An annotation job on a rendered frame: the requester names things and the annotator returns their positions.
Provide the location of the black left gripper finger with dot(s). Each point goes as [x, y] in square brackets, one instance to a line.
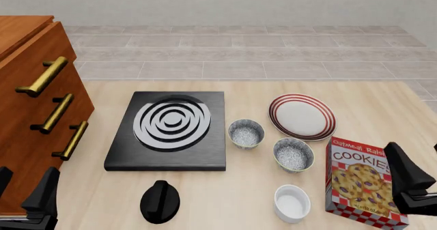
[4, 178]
[43, 194]

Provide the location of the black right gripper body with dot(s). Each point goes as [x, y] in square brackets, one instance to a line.
[418, 202]

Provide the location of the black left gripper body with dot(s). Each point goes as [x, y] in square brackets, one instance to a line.
[30, 222]

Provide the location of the flat black stove plate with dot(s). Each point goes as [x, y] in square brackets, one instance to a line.
[124, 153]

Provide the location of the patterned black and white bowl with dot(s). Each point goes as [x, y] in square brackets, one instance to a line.
[246, 135]
[293, 155]

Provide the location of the white plate with red rings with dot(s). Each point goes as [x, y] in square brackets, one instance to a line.
[300, 118]

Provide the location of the red printed cookie box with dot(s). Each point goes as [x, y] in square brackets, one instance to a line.
[358, 181]

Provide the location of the round black stove knob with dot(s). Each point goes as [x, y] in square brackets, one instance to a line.
[159, 204]

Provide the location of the small white ramekin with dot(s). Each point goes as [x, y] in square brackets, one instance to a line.
[292, 205]

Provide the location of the wooden cabinet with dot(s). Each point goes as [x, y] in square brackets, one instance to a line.
[20, 33]

